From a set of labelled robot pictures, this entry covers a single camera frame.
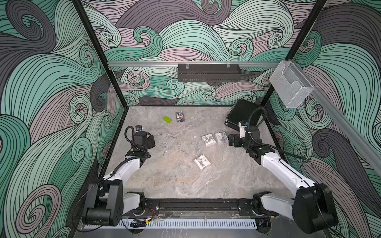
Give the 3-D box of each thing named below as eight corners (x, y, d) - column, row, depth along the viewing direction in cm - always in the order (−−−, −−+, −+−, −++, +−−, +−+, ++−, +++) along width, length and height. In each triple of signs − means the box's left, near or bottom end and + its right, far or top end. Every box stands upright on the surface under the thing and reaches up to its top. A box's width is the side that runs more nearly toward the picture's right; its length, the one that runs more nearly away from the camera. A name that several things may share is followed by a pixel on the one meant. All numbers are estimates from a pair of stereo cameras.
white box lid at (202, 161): (200, 171, 88) (201, 168, 85) (194, 162, 91) (194, 159, 88) (209, 165, 90) (210, 162, 87) (203, 156, 94) (203, 153, 91)
